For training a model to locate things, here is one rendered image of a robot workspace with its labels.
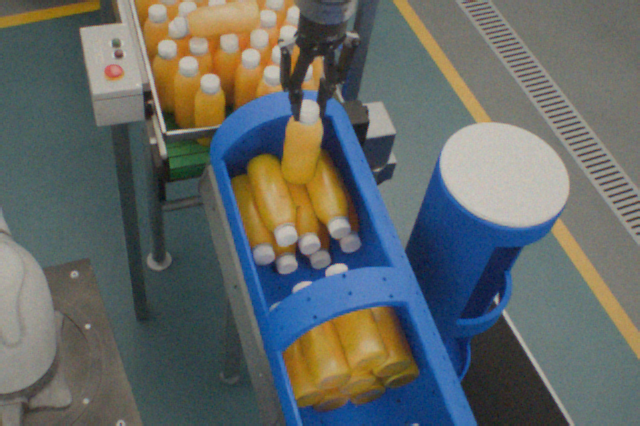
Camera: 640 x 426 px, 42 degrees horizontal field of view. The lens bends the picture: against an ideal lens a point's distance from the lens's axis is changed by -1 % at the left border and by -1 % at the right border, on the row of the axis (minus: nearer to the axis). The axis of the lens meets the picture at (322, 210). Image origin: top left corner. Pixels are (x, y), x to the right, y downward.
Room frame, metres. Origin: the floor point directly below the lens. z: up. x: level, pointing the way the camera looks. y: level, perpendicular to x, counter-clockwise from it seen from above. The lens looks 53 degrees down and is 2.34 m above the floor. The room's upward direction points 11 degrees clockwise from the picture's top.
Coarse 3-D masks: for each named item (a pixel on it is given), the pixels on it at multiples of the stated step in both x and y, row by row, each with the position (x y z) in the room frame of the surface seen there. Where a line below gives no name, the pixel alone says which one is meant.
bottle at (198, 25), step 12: (252, 0) 1.42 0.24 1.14; (192, 12) 1.35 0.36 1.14; (204, 12) 1.35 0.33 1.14; (216, 12) 1.36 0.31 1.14; (228, 12) 1.37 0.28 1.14; (240, 12) 1.37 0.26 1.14; (252, 12) 1.38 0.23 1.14; (192, 24) 1.32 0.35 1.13; (204, 24) 1.33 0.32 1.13; (216, 24) 1.34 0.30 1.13; (228, 24) 1.35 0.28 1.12; (240, 24) 1.36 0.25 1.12; (252, 24) 1.37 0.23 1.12; (204, 36) 1.32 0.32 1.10; (216, 36) 1.34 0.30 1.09
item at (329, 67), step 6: (330, 42) 0.97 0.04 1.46; (330, 48) 0.97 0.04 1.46; (330, 54) 0.97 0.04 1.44; (324, 60) 0.99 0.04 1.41; (330, 60) 0.98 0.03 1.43; (324, 66) 1.00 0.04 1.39; (330, 66) 0.98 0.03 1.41; (330, 72) 0.98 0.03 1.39; (330, 78) 0.98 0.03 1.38; (330, 84) 0.98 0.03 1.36; (330, 90) 0.98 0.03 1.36
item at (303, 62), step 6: (312, 48) 0.96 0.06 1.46; (318, 48) 0.96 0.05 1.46; (300, 54) 0.98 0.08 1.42; (312, 54) 0.96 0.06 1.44; (300, 60) 0.97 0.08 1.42; (306, 60) 0.96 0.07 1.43; (312, 60) 0.96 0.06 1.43; (300, 66) 0.97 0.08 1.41; (306, 66) 0.96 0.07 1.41; (294, 72) 0.97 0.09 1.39; (300, 72) 0.96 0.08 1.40; (306, 72) 0.96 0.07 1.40; (294, 78) 0.97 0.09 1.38; (300, 78) 0.96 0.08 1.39; (294, 84) 0.96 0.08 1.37; (300, 84) 0.96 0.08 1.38; (294, 90) 0.96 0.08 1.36; (300, 90) 0.96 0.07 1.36
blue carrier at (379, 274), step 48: (240, 144) 1.04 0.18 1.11; (336, 144) 1.13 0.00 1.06; (240, 240) 0.81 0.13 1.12; (336, 240) 0.95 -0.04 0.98; (384, 240) 0.81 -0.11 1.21; (288, 288) 0.82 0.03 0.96; (336, 288) 0.68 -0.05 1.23; (384, 288) 0.70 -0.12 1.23; (288, 336) 0.61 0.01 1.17; (432, 336) 0.65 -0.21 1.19; (288, 384) 0.55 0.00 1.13; (432, 384) 0.64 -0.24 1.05
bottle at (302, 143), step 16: (288, 128) 0.97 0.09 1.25; (304, 128) 0.96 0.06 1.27; (320, 128) 0.98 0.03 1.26; (288, 144) 0.96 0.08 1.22; (304, 144) 0.95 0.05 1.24; (320, 144) 0.98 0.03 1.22; (288, 160) 0.96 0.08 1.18; (304, 160) 0.95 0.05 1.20; (288, 176) 0.96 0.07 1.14; (304, 176) 0.96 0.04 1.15
